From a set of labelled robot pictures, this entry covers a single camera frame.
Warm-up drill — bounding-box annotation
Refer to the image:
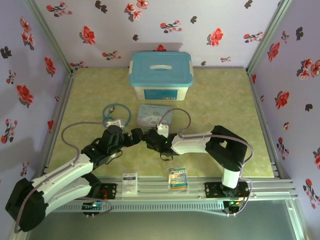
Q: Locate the aluminium side rail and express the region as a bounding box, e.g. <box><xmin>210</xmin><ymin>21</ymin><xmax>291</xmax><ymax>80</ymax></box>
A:
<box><xmin>246</xmin><ymin>69</ymin><xmax>298</xmax><ymax>198</ymax></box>
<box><xmin>43</xmin><ymin>71</ymin><xmax>78</xmax><ymax>176</ymax></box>

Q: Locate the grey slotted cable duct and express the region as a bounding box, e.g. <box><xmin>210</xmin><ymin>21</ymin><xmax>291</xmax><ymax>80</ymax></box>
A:
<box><xmin>53</xmin><ymin>201</ymin><xmax>225</xmax><ymax>213</ymax></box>

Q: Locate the coiled blue cable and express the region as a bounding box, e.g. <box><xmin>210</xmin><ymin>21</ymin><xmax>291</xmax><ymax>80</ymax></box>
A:
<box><xmin>102</xmin><ymin>103</ymin><xmax>133</xmax><ymax>128</ymax></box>

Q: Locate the aluminium corner post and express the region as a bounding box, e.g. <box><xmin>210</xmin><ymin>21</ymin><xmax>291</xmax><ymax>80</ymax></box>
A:
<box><xmin>246</xmin><ymin>0</ymin><xmax>294</xmax><ymax>75</ymax></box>
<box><xmin>24</xmin><ymin>0</ymin><xmax>77</xmax><ymax>76</ymax></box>

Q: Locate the white flat packet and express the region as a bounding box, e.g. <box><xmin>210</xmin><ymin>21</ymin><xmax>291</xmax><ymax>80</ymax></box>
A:
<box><xmin>121</xmin><ymin>171</ymin><xmax>139</xmax><ymax>196</ymax></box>

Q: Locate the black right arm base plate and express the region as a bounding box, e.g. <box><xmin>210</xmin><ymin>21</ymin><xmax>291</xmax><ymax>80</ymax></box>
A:
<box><xmin>204</xmin><ymin>181</ymin><xmax>251</xmax><ymax>200</ymax></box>

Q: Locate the cartoon pouch bag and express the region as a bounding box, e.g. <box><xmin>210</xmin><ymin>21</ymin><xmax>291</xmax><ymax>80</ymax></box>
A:
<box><xmin>137</xmin><ymin>104</ymin><xmax>174</xmax><ymax>129</ymax></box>

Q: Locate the grey base cable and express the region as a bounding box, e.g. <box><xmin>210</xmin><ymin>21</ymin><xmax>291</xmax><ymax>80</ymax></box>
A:
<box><xmin>223</xmin><ymin>178</ymin><xmax>253</xmax><ymax>218</ymax></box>
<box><xmin>82</xmin><ymin>197</ymin><xmax>113</xmax><ymax>216</ymax></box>

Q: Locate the grey right base cable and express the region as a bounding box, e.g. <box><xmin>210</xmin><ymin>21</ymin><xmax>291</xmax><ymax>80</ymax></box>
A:
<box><xmin>223</xmin><ymin>178</ymin><xmax>253</xmax><ymax>218</ymax></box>

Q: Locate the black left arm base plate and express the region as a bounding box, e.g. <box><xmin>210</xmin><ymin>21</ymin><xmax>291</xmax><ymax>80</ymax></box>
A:
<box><xmin>82</xmin><ymin>182</ymin><xmax>118</xmax><ymax>201</ymax></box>

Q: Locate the green blue printed packet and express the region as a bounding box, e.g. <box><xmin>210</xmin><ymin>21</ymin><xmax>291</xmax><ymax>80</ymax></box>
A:
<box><xmin>167</xmin><ymin>167</ymin><xmax>190</xmax><ymax>195</ymax></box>

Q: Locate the aluminium front rail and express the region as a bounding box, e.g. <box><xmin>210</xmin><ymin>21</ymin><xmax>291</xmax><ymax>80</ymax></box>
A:
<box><xmin>37</xmin><ymin>174</ymin><xmax>298</xmax><ymax>201</ymax></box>

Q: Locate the left circuit board with lights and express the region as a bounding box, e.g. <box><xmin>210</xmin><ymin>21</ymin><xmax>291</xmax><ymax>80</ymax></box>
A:
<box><xmin>82</xmin><ymin>201</ymin><xmax>104</xmax><ymax>211</ymax></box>

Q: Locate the white storage box blue lid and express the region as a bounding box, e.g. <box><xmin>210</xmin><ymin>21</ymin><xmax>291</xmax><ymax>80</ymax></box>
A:
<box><xmin>128</xmin><ymin>51</ymin><xmax>195</xmax><ymax>102</ymax></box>

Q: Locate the grey left base cable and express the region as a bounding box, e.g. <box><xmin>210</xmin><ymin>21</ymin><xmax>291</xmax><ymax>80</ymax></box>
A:
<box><xmin>82</xmin><ymin>197</ymin><xmax>113</xmax><ymax>216</ymax></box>

